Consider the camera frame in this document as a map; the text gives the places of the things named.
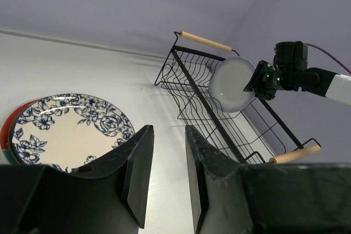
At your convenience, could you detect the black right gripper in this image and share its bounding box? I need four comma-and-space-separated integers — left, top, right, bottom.
243, 60, 282, 100

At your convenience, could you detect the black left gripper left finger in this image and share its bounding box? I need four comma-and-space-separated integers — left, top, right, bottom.
1, 125, 154, 233

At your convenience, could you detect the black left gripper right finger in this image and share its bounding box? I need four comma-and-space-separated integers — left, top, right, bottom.
185, 125, 350, 233

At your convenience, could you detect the pale blue white plate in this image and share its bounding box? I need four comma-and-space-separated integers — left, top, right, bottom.
208, 57, 255, 113

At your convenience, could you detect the blue white floral plate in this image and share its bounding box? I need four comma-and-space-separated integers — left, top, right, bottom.
13, 93, 135, 173

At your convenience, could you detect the red blue floral plate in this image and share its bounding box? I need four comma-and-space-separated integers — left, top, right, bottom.
1, 99, 37, 164

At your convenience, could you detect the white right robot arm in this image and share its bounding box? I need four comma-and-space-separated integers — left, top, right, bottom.
244, 41, 350, 105

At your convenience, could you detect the black wire dish rack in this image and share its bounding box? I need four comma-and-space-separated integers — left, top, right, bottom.
154, 32, 321, 164

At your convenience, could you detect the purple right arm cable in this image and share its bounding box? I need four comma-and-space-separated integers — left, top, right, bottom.
305, 42, 351, 76

